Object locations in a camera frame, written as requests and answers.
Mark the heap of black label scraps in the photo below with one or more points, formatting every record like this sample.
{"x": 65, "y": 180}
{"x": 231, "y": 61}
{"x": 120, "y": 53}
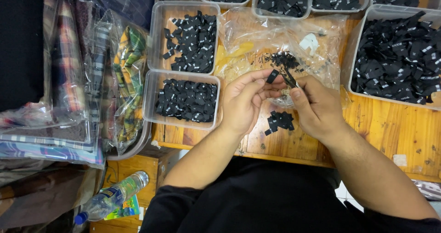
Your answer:
{"x": 283, "y": 60}

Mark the single black size label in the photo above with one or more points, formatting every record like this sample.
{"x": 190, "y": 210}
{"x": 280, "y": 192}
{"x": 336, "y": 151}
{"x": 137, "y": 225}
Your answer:
{"x": 272, "y": 76}

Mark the stack of bagged plaid fabrics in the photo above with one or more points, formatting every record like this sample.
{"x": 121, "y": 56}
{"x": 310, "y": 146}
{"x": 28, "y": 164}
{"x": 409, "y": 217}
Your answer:
{"x": 65, "y": 71}

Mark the white paper scrap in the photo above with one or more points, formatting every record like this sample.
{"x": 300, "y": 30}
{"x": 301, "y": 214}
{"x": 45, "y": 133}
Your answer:
{"x": 309, "y": 41}

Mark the dark cloth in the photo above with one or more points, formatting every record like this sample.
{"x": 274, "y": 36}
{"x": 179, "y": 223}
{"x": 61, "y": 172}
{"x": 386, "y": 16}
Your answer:
{"x": 20, "y": 43}

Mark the person's right hand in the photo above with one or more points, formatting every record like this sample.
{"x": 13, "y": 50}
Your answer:
{"x": 320, "y": 112}

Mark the clear water bottle blue cap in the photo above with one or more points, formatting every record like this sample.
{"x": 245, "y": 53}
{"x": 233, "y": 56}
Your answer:
{"x": 110, "y": 196}

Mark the patterned plastic packet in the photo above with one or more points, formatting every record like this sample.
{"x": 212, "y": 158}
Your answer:
{"x": 429, "y": 190}

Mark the clear crinkled plastic bag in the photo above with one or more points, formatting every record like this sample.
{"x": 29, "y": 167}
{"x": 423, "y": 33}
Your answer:
{"x": 248, "y": 33}

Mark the white tape piece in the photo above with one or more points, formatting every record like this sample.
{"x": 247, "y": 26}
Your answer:
{"x": 400, "y": 160}

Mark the large clear plastic container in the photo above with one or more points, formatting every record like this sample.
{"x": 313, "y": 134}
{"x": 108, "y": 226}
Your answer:
{"x": 379, "y": 12}

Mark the black thread snips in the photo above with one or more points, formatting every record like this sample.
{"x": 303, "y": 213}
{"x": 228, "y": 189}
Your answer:
{"x": 290, "y": 78}

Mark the bagged green yellow plaid fabric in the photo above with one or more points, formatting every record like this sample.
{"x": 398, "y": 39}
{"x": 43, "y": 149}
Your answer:
{"x": 129, "y": 74}

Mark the grey plastic tray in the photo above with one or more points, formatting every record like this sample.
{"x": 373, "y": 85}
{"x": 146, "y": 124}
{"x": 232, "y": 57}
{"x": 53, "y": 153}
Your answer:
{"x": 137, "y": 148}

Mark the person's black shirt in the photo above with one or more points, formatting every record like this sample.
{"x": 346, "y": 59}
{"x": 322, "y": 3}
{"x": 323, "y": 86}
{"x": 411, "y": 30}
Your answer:
{"x": 258, "y": 202}

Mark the yellow paper sheet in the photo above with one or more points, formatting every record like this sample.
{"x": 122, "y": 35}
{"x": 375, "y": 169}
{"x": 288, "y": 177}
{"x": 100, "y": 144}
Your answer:
{"x": 234, "y": 53}

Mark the large heap of black labels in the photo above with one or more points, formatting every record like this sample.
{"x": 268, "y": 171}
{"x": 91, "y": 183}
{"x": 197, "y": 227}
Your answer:
{"x": 396, "y": 60}

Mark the colourful printed booklet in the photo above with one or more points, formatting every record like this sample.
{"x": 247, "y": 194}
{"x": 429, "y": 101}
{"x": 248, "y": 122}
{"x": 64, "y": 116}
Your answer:
{"x": 129, "y": 209}

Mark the person's left hand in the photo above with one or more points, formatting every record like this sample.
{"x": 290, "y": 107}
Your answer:
{"x": 239, "y": 105}

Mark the small pile of black labels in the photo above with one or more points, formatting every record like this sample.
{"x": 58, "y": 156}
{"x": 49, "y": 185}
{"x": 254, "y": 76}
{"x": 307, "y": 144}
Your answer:
{"x": 279, "y": 121}

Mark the wooden crate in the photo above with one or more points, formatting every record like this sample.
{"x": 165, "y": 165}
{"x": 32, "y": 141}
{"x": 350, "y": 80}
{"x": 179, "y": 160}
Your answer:
{"x": 137, "y": 171}

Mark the brown fabric heap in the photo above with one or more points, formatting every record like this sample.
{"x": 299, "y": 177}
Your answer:
{"x": 41, "y": 195}

